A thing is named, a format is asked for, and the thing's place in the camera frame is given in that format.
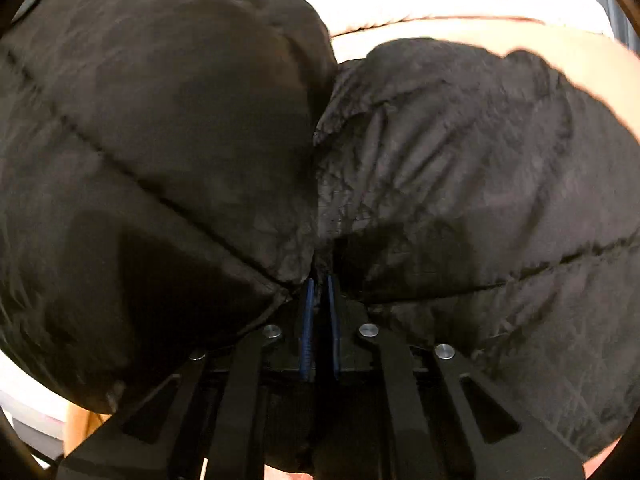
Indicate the orange plush blanket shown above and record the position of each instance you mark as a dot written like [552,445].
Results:
[575,50]

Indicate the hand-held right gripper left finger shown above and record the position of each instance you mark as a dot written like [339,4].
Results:
[306,330]

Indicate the black quilted jacket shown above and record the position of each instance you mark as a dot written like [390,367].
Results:
[175,135]

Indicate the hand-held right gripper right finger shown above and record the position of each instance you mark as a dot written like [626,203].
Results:
[334,330]

